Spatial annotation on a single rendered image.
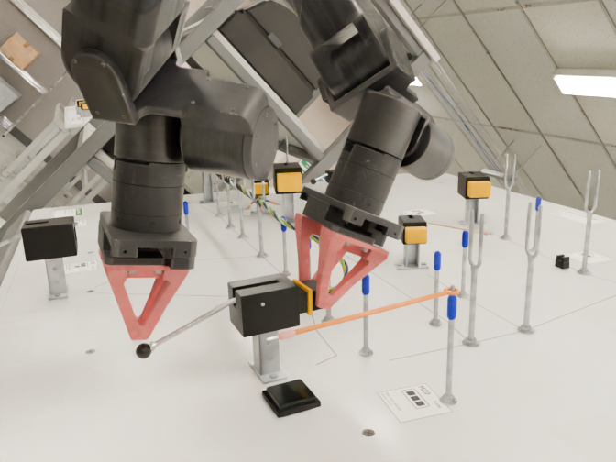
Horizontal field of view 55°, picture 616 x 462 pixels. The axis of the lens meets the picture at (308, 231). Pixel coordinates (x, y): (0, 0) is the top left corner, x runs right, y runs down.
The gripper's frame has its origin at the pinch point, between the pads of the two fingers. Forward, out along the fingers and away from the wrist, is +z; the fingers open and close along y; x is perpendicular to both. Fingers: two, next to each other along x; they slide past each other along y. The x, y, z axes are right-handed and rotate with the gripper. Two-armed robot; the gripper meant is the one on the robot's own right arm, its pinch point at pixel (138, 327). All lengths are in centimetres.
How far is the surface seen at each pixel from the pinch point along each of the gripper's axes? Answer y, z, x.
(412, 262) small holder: 19.8, -0.2, -41.8
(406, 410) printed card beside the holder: -11.8, 3.5, -20.6
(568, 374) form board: -13.4, 0.8, -37.1
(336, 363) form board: -1.7, 3.9, -19.0
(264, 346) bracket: -1.0, 1.9, -11.4
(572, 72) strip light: 236, -62, -297
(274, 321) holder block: -2.1, -1.0, -11.7
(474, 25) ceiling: 310, -92, -273
